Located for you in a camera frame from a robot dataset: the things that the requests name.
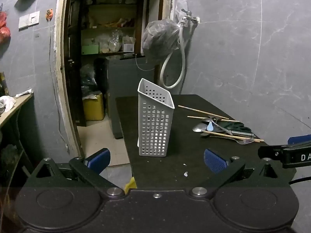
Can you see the storeroom shelf unit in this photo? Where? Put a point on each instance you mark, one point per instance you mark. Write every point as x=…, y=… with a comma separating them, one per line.
x=107, y=28

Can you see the clear bag of dark contents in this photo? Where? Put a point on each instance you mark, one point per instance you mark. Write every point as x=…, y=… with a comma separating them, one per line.
x=159, y=40

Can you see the wooden counter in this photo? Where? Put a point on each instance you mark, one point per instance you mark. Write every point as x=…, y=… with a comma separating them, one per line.
x=14, y=112

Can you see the yellow jerrycan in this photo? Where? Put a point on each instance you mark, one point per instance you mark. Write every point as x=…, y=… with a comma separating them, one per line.
x=93, y=108

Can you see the green box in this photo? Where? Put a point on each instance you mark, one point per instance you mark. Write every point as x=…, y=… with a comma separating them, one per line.
x=90, y=49

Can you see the dark door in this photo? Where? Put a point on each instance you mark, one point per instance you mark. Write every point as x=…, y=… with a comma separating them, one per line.
x=73, y=89

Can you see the clear bag of white goods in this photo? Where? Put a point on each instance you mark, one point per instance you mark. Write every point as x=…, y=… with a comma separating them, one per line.
x=114, y=41

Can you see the orange wall plug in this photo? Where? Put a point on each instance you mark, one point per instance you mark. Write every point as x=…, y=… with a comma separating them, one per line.
x=49, y=14

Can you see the white perforated utensil basket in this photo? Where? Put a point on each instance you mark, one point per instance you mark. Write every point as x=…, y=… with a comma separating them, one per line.
x=153, y=126

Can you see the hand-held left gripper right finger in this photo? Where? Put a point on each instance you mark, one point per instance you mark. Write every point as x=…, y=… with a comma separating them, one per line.
x=215, y=161

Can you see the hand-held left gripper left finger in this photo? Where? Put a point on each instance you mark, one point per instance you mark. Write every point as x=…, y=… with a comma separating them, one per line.
x=97, y=161

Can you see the cream door frame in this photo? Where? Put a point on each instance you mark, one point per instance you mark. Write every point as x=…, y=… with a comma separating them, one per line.
x=58, y=53

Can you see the yellow plastic item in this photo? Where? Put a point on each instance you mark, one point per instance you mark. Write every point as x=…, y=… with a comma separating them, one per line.
x=131, y=184

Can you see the metal cutlery piece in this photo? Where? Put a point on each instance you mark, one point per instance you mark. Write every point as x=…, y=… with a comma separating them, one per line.
x=223, y=128

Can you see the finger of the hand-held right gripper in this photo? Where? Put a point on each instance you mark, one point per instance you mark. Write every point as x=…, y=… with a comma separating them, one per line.
x=269, y=152
x=300, y=140

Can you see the purple banded wooden chopstick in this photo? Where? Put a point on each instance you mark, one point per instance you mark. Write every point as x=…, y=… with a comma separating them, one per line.
x=203, y=112

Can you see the black plastic bag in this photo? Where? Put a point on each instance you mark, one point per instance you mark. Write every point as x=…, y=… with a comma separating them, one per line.
x=88, y=77

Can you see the small white box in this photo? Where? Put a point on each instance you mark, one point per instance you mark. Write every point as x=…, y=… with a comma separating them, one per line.
x=128, y=47

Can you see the white tube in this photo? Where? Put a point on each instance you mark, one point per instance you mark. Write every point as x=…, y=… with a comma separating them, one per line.
x=24, y=92

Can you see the large metal spoon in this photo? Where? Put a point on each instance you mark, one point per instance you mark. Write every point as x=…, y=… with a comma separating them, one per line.
x=199, y=127

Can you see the white wall switch plate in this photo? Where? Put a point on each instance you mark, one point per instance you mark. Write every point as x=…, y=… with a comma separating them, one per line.
x=29, y=19

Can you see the white bag on hook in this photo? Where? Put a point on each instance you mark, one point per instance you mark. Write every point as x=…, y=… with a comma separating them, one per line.
x=181, y=2

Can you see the red plastic bag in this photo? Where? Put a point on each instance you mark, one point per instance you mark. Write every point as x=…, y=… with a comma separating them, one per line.
x=4, y=31

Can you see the white cloth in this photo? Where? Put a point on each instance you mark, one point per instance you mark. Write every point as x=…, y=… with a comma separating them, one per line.
x=8, y=102

